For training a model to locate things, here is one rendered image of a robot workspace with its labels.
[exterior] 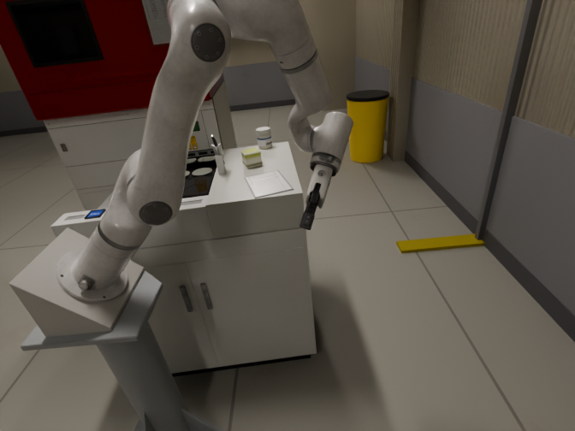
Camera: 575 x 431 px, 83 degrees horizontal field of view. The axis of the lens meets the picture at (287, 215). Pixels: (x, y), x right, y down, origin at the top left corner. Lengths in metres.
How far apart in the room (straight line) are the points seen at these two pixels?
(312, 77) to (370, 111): 3.04
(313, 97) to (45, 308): 0.85
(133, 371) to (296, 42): 1.08
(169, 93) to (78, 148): 1.30
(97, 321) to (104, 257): 0.17
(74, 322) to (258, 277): 0.65
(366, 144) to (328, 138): 3.02
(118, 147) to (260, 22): 1.31
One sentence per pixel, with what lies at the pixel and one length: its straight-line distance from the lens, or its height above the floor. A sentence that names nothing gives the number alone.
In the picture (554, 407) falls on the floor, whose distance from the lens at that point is 1.93.
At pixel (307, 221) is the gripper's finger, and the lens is 0.87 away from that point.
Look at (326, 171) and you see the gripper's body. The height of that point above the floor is 1.14.
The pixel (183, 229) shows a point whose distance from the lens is 1.26.
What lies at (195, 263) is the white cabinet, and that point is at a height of 0.72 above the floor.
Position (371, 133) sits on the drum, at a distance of 3.89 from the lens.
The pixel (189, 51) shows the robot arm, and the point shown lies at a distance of 0.63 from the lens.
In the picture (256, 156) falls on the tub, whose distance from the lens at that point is 1.44.
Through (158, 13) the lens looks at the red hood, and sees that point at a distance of 1.67.
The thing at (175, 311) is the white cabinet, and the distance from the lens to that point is 1.53.
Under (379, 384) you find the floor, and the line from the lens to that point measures 1.77.
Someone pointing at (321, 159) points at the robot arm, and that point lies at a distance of 0.89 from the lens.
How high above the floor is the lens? 1.48
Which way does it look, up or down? 30 degrees down
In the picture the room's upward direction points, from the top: 7 degrees counter-clockwise
